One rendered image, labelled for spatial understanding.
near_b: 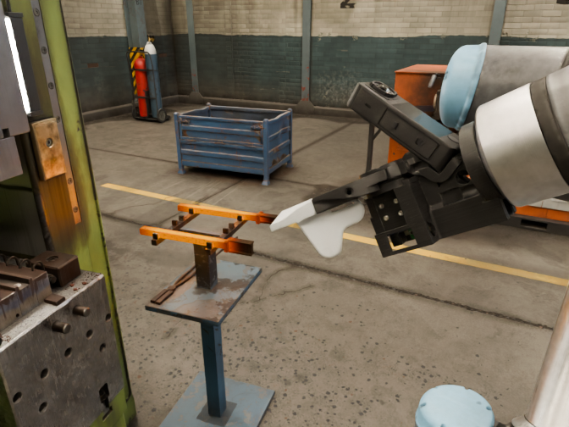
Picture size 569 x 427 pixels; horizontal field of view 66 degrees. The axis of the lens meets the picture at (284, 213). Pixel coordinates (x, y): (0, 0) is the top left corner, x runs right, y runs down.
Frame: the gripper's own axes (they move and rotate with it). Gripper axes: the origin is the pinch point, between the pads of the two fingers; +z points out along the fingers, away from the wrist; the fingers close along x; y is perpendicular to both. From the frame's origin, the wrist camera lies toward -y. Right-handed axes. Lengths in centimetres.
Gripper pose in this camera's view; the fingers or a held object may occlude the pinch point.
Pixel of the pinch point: (308, 207)
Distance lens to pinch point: 50.2
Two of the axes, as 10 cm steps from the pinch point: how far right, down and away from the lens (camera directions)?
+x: 6.1, -2.2, 7.6
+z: -7.1, 3.0, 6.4
